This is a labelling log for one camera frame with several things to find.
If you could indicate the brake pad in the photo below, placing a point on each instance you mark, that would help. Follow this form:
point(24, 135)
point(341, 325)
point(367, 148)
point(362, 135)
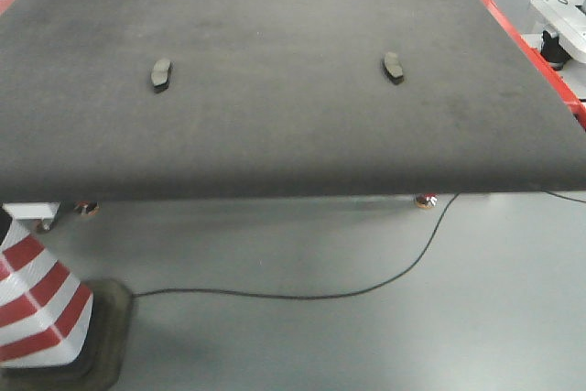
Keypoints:
point(160, 74)
point(393, 68)

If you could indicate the dark conveyor belt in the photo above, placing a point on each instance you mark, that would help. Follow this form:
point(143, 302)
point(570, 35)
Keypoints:
point(274, 98)

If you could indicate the red white traffic cone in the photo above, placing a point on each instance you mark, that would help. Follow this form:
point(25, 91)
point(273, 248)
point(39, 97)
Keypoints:
point(57, 331)

